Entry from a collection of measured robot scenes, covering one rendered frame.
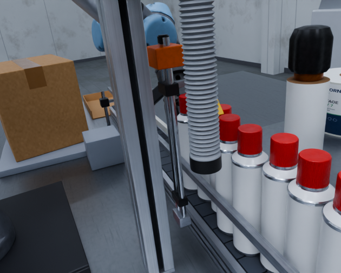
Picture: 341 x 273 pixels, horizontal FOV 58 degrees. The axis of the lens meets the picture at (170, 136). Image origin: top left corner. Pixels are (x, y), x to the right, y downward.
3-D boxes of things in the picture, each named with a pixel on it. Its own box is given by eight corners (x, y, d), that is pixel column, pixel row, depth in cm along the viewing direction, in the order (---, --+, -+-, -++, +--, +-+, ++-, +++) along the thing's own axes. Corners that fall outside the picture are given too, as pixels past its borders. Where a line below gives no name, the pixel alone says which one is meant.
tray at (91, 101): (149, 107, 139) (148, 98, 137) (92, 119, 131) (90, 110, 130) (132, 93, 165) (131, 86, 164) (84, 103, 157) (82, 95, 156)
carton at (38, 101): (91, 140, 105) (73, 60, 94) (16, 162, 94) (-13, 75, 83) (67, 118, 129) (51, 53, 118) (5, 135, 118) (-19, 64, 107)
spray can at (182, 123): (207, 190, 65) (201, 97, 56) (182, 192, 65) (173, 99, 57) (205, 178, 69) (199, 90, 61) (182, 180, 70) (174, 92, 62)
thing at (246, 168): (273, 247, 48) (278, 127, 40) (249, 262, 46) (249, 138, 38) (249, 229, 53) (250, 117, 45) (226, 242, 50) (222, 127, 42)
